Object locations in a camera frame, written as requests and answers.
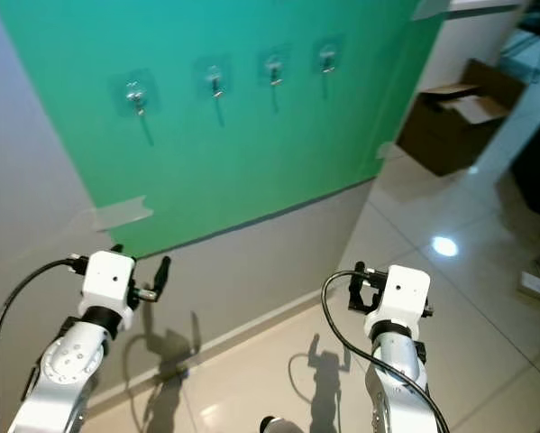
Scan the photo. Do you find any metal hook on clear pad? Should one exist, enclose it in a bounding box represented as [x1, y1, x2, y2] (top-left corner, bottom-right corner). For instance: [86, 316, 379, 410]
[312, 37, 343, 76]
[114, 72, 159, 119]
[196, 56, 235, 100]
[258, 49, 292, 89]

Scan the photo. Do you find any long clear tape strip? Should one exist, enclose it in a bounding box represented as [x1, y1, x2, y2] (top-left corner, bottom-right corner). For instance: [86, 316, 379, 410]
[0, 196, 155, 273]

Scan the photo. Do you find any small clear tape piece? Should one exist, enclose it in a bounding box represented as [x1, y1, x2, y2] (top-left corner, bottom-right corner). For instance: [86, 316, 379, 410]
[375, 139, 398, 162]

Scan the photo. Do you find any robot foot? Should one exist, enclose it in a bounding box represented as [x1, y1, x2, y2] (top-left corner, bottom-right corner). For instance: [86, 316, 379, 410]
[258, 415, 307, 433]

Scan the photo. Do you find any brown cardboard box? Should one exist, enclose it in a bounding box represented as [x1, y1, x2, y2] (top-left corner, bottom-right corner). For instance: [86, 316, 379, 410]
[396, 58, 528, 178]

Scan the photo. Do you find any black furniture piece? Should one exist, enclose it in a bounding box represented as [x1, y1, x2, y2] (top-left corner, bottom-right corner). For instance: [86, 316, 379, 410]
[510, 119, 540, 225]

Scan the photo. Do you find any short clear tape piece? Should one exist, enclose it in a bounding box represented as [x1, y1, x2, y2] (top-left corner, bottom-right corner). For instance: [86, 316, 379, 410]
[410, 0, 453, 22]

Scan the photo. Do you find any dark glass table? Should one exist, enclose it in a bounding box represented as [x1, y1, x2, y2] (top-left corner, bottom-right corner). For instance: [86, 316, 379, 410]
[499, 0, 540, 88]

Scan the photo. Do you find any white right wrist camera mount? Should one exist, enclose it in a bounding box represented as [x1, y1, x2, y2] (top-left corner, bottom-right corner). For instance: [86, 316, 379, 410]
[363, 263, 433, 340]

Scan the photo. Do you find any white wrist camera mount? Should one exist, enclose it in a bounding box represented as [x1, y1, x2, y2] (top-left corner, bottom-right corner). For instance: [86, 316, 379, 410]
[363, 263, 433, 340]
[81, 250, 138, 313]

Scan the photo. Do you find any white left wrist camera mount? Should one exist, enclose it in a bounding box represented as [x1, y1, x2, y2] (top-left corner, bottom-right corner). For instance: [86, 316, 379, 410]
[81, 250, 138, 313]

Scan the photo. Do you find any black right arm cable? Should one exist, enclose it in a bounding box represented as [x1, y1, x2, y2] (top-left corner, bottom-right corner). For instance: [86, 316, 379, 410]
[321, 269, 452, 433]

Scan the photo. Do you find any green wall sheet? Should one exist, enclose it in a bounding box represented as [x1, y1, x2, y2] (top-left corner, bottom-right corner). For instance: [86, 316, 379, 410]
[0, 0, 451, 261]

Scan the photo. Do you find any white frame beam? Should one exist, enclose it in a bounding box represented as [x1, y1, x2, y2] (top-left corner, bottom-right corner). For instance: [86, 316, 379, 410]
[444, 0, 524, 14]

